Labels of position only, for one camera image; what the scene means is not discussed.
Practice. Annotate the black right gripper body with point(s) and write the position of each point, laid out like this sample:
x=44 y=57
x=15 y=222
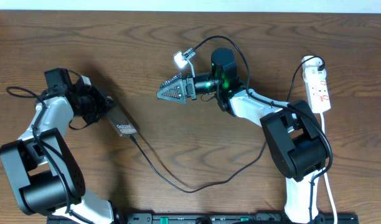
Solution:
x=203 y=84

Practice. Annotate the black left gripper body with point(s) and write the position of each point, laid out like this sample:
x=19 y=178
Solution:
x=92 y=104

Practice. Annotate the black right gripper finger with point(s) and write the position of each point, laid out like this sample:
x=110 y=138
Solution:
x=171 y=80
x=176 y=92

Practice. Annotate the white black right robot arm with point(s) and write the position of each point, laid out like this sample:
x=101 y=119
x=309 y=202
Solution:
x=298 y=146

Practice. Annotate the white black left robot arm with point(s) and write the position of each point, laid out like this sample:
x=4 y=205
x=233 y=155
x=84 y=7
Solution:
x=43 y=174

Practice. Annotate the white power strip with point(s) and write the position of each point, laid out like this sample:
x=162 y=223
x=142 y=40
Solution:
x=314 y=76

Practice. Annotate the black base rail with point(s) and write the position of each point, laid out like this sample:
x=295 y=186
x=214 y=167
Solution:
x=269 y=217

